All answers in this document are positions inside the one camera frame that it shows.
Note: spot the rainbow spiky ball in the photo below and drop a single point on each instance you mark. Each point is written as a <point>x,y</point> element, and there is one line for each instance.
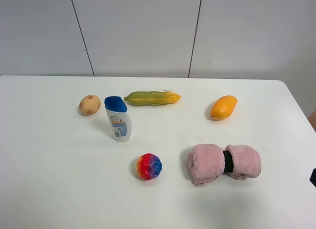
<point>149,166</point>

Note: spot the brown object at right edge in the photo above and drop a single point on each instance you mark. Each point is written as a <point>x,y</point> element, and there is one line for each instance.
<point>312,120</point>

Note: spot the black object at right edge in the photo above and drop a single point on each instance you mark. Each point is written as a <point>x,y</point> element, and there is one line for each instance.
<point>313,177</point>

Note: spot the green yellow corn cob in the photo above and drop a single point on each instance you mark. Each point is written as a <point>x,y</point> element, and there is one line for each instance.
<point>152,98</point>

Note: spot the white blue shampoo bottle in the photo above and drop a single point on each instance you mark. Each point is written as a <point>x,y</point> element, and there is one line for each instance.
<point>119,119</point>

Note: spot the orange mango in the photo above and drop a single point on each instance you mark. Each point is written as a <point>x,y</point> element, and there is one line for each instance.
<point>223,107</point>

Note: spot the brown potato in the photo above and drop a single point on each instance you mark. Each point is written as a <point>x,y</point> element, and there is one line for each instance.
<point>89,105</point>

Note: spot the rolled pink towel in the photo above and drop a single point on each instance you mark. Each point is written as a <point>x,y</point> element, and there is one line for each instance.
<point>206,162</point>

